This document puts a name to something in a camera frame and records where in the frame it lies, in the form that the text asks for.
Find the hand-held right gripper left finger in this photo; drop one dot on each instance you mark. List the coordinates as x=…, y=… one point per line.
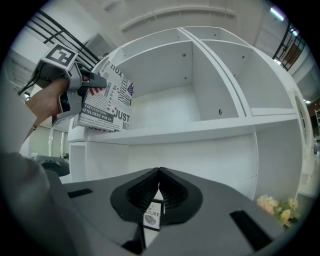
x=105, y=212

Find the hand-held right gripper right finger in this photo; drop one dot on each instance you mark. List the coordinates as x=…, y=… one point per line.
x=212, y=220

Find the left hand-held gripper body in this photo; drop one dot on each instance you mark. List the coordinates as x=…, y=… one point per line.
x=72, y=82

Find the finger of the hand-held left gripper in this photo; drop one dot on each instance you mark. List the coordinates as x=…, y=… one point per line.
x=96, y=80

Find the newspaper-print box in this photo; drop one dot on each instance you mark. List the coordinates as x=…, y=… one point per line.
x=117, y=105

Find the person's left forearm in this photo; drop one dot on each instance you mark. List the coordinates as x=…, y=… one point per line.
x=37, y=125

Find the white desk with hutch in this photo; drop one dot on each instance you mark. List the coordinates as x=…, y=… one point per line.
x=190, y=155

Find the person's left hand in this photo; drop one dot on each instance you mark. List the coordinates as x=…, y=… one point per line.
x=48, y=100

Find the black metal railing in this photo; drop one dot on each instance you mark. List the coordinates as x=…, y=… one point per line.
x=290, y=47
x=62, y=32

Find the yellow flowers in black pot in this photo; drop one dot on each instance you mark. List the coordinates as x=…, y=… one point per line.
x=277, y=210

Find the white and black machine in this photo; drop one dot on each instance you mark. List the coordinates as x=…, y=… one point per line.
x=53, y=165

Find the oval vanity mirror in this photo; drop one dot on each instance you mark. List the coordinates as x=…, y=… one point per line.
x=302, y=117

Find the black picture frame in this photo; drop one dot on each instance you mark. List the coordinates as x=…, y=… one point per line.
x=153, y=217

